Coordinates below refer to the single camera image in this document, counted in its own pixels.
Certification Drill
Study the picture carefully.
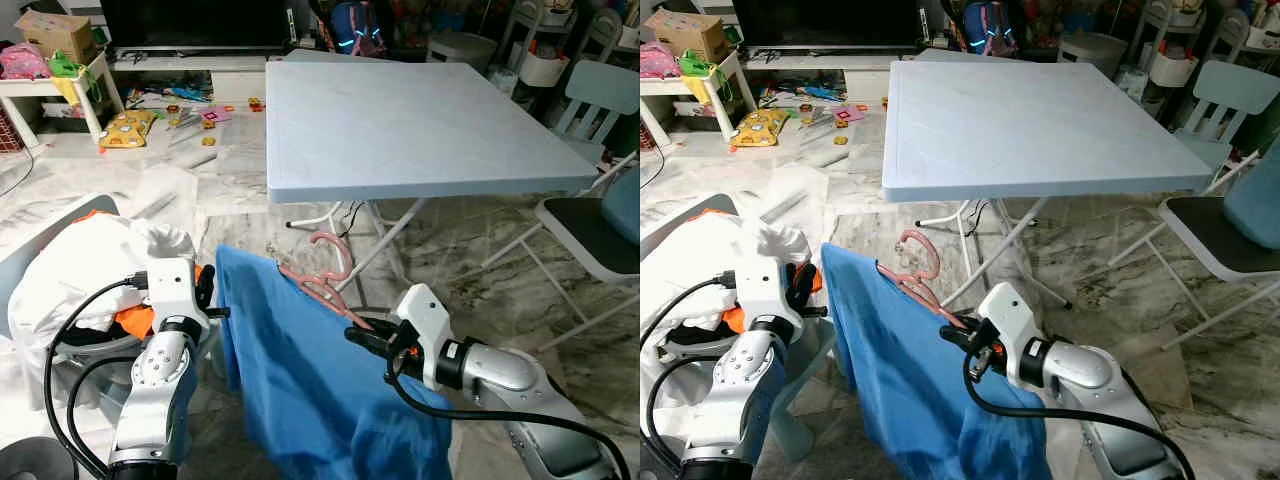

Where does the pink plastic hanger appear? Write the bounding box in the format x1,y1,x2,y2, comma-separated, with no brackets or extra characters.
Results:
875,228,971,331
275,230,376,331

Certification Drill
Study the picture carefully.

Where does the light blue folding table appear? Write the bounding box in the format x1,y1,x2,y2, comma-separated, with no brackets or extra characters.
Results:
880,58,1216,311
265,58,601,293

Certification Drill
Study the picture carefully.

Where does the small white side table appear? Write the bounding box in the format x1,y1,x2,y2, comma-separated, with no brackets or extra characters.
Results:
0,50,126,146
640,50,758,146

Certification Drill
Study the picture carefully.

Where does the blue shirt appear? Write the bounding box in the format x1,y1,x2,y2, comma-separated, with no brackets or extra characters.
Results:
820,243,1051,480
215,243,456,480

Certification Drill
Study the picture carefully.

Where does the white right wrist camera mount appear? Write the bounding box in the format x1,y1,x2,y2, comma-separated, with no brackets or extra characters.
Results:
395,283,451,386
977,283,1041,386

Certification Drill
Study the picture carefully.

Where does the white shirt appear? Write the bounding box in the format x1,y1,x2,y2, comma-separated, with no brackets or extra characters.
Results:
8,213,196,351
642,213,811,351

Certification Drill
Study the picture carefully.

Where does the green bag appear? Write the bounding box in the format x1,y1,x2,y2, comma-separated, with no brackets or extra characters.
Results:
48,50,91,79
680,50,726,79

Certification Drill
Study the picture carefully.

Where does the dark blue backpack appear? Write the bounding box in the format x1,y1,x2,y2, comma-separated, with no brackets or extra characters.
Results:
328,0,389,58
963,0,1021,56

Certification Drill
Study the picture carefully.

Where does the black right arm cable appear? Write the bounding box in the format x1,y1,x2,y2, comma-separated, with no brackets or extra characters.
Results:
963,350,1196,480
385,345,633,480

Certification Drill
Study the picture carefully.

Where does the white television stand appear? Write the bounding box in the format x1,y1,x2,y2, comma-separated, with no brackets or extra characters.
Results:
108,48,301,106
740,48,916,101

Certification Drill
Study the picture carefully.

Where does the short black left arm cable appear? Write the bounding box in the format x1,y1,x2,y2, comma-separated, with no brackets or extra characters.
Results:
68,355,131,476
645,352,746,480

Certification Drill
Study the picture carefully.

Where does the cardboard box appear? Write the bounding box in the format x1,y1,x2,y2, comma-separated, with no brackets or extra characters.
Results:
645,10,733,64
13,10,98,66

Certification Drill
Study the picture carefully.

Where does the white round bin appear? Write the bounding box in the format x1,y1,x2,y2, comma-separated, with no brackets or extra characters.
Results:
427,32,498,73
1058,32,1129,76

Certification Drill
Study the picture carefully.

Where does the grey white folding chair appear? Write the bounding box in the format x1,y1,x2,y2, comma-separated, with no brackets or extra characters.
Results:
480,150,640,351
1105,150,1280,351

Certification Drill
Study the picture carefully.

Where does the white storage shelf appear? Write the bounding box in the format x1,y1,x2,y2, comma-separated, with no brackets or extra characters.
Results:
1130,0,1201,91
497,0,576,96

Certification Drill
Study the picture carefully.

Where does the black television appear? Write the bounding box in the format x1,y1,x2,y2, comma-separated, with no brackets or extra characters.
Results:
98,0,291,51
733,0,921,49

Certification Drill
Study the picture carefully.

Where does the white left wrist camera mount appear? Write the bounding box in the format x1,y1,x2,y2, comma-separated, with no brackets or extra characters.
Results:
147,257,201,326
757,257,806,326

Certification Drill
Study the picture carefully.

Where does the orange cloth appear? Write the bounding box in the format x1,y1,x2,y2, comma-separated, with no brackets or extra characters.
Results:
700,208,826,336
75,208,216,341

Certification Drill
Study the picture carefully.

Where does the pink bag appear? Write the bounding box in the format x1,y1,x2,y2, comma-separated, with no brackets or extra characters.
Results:
640,42,681,79
0,42,51,81

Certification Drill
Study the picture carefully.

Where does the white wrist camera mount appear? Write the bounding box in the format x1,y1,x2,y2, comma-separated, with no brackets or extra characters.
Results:
757,257,806,326
147,257,201,326
395,283,451,386
977,283,1041,386

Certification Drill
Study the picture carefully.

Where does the long black left arm cable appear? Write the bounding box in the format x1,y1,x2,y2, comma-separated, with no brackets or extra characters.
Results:
43,275,151,480
640,272,761,401

